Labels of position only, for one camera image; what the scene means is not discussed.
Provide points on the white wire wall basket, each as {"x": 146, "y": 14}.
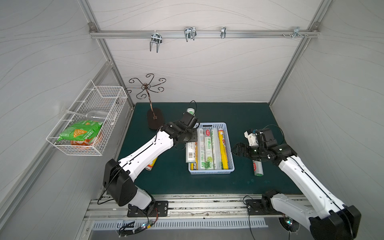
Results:
{"x": 96, "y": 103}

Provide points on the yellow wrap roll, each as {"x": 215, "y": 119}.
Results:
{"x": 194, "y": 166}
{"x": 150, "y": 166}

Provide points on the aluminium top rail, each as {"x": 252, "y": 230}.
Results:
{"x": 201, "y": 34}

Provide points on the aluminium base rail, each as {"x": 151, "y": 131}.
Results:
{"x": 193, "y": 206}

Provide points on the blue plastic basket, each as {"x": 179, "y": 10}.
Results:
{"x": 223, "y": 126}

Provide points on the metal double hook left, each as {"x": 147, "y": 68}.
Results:
{"x": 156, "y": 39}

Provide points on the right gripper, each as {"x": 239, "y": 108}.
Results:
{"x": 241, "y": 150}

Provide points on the white vent strip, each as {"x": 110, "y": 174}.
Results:
{"x": 178, "y": 224}

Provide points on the metal single hook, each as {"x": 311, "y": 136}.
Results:
{"x": 223, "y": 32}

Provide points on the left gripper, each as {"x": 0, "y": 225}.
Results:
{"x": 190, "y": 137}

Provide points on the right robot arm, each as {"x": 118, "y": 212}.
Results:
{"x": 328, "y": 218}

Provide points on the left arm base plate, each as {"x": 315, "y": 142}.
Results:
{"x": 155, "y": 209}

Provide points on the yellow wrap roll chef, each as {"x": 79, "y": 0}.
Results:
{"x": 223, "y": 149}

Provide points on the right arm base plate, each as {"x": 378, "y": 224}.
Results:
{"x": 255, "y": 207}

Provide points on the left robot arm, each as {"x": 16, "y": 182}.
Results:
{"x": 119, "y": 176}

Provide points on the white green grape wrap roll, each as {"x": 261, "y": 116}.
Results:
{"x": 201, "y": 149}

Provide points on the orange snack bag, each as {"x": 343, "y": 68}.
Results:
{"x": 88, "y": 142}

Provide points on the metal double hook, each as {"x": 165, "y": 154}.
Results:
{"x": 190, "y": 33}
{"x": 156, "y": 39}

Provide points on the metal double hook middle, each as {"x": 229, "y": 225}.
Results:
{"x": 190, "y": 33}

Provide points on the green snack bag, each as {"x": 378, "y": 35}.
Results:
{"x": 81, "y": 131}

